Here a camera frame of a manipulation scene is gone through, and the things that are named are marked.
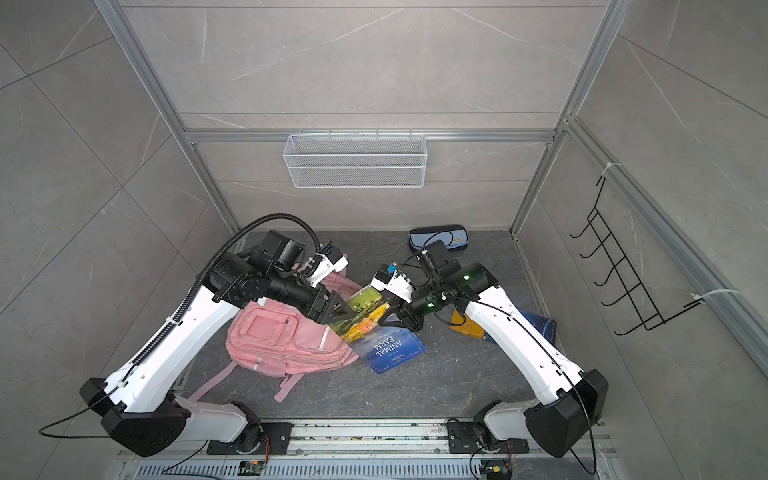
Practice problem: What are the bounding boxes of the Animal Farm book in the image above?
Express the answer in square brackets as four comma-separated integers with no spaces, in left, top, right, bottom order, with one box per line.
[329,286,427,374]

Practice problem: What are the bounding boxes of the blue pencil case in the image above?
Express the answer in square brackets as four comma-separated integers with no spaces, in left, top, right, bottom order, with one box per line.
[408,224,469,252]

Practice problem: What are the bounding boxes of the blue Little Prince book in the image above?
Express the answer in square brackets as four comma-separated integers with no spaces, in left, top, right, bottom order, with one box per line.
[521,310,557,345]

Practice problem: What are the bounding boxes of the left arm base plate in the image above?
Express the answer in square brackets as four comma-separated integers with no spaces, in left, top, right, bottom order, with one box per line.
[206,421,293,455]

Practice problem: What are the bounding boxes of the white cable tie lower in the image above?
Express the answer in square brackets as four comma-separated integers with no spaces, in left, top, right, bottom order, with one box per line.
[691,288,741,302]

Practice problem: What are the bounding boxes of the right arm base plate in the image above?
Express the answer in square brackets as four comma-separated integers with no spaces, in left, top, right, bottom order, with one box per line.
[445,418,530,454]

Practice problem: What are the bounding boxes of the black corrugated cable conduit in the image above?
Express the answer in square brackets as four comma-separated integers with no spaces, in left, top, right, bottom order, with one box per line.
[128,212,322,367]

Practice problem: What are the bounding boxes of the white cable tie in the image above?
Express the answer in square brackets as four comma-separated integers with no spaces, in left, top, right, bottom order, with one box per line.
[691,288,741,302]
[600,162,622,178]

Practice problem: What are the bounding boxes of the aluminium mounting rail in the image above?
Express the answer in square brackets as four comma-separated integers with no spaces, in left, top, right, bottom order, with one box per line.
[108,418,619,466]

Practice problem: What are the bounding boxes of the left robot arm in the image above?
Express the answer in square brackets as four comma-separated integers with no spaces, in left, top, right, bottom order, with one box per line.
[80,230,348,457]

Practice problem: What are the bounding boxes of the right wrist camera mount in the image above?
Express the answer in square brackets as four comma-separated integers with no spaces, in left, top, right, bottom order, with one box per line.
[370,263,414,303]

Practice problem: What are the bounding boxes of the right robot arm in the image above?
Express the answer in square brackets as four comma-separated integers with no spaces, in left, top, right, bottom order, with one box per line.
[371,241,609,458]

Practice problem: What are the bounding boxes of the white wire mesh basket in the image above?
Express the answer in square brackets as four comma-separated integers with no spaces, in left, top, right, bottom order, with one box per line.
[283,133,428,189]

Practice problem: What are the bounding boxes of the black wall hook rack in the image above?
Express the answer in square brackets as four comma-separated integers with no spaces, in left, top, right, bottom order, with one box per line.
[569,176,704,337]

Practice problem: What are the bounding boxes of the yellow card wallet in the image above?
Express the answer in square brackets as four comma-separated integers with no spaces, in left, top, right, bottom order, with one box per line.
[449,310,486,340]

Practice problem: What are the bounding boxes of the pink school backpack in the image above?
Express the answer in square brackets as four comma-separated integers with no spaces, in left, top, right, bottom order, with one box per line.
[189,299,359,403]

